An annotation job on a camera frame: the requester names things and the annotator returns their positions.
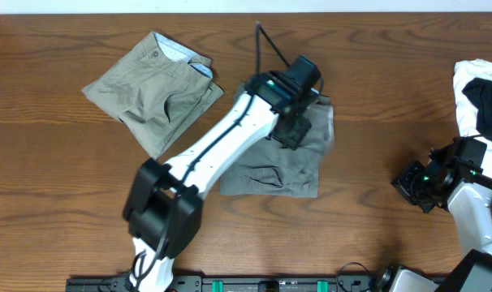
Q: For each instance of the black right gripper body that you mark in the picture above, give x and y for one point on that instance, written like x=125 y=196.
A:
x=417 y=186

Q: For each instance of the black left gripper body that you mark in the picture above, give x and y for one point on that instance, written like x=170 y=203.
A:
x=293 y=129

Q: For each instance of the grey shorts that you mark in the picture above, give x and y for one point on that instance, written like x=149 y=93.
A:
x=268 y=168

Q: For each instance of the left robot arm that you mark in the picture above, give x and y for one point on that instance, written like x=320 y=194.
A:
x=165 y=203

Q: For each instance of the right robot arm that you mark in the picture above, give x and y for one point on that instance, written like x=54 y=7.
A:
x=453 y=180

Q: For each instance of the black garment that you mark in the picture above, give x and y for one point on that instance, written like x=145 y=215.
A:
x=479 y=93

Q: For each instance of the folded khaki shorts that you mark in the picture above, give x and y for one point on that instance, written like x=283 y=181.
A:
x=158 y=90

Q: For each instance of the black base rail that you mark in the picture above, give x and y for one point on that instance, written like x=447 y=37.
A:
x=344 y=281

